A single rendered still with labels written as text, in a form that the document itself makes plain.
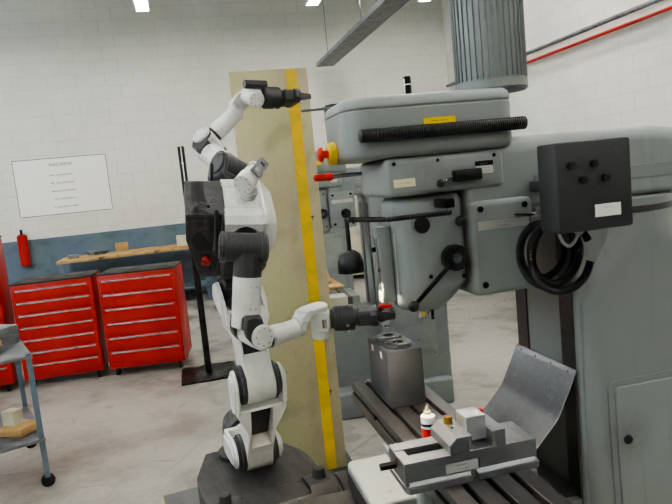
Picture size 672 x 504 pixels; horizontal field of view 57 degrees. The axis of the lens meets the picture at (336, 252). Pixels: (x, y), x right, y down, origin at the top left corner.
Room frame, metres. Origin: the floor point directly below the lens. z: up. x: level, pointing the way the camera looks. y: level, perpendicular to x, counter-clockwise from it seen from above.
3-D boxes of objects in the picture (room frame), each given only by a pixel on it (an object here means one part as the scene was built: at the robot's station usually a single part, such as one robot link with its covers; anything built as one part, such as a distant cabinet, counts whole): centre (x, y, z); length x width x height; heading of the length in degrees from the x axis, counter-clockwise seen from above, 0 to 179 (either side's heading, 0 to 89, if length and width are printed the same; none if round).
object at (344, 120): (1.73, -0.25, 1.81); 0.47 x 0.26 x 0.16; 103
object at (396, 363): (2.03, -0.16, 1.04); 0.22 x 0.12 x 0.20; 12
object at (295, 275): (3.41, 0.27, 1.15); 0.52 x 0.40 x 2.30; 103
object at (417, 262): (1.73, -0.24, 1.47); 0.21 x 0.19 x 0.32; 13
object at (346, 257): (1.68, -0.04, 1.47); 0.07 x 0.07 x 0.06
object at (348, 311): (2.08, -0.06, 1.21); 0.13 x 0.12 x 0.10; 178
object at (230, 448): (2.36, 0.41, 0.68); 0.21 x 0.20 x 0.13; 22
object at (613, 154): (1.47, -0.61, 1.62); 0.20 x 0.09 x 0.21; 103
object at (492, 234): (1.77, -0.43, 1.47); 0.24 x 0.19 x 0.26; 13
